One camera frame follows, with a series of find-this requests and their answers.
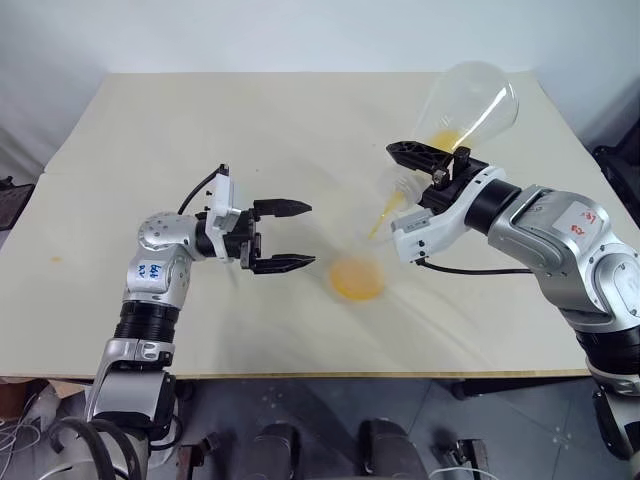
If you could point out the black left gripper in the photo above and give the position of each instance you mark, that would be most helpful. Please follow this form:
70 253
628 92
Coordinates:
245 230

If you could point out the dark bulky object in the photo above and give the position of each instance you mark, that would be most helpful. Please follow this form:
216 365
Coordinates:
620 165

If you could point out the black table leg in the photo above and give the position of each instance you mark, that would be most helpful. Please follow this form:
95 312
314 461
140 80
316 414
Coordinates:
185 391

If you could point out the dark rounded shape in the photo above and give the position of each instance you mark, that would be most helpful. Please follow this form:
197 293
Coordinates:
277 450

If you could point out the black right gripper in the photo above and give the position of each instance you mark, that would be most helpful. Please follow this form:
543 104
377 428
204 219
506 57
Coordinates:
445 192

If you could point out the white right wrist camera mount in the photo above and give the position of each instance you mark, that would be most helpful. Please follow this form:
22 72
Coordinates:
425 235

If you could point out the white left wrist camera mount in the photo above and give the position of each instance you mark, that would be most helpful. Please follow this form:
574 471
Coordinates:
222 200

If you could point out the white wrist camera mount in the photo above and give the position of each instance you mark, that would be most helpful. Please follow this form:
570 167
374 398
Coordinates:
425 235
222 200

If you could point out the dark crate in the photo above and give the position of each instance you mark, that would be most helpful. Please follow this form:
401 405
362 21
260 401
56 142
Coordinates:
15 205

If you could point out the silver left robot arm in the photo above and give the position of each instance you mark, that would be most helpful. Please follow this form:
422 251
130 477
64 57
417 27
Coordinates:
160 235

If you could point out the rusty brown metal bracket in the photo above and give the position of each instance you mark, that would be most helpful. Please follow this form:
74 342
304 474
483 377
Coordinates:
200 457
465 457

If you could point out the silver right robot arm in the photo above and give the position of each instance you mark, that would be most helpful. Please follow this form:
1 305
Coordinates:
550 235

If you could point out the tall clear plastic beaker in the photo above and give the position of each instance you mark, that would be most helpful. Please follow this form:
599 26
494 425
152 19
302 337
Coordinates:
357 280

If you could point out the clear conical flask orange liquid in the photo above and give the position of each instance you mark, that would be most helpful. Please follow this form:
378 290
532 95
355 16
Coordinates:
470 100

